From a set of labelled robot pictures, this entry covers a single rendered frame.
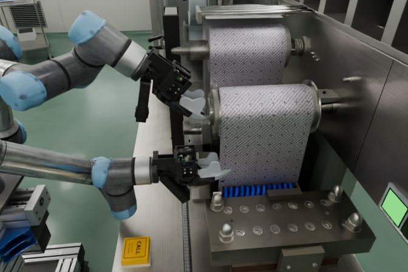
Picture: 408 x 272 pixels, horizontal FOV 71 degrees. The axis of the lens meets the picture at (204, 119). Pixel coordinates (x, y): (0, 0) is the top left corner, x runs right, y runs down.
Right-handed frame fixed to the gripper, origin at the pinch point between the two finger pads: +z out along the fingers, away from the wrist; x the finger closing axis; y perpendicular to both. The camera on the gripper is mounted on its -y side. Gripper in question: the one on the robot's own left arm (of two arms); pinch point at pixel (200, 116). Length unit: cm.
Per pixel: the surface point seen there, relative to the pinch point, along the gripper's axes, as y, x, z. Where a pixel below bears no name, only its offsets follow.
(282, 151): 6.7, -4.3, 23.1
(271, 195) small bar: -3.4, -10.3, 27.0
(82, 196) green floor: -148, 97, 18
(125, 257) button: -38.6, -16.5, 4.4
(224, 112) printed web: 5.9, -3.6, 2.4
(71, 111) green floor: -178, 230, -18
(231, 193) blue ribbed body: -11.0, -7.5, 19.5
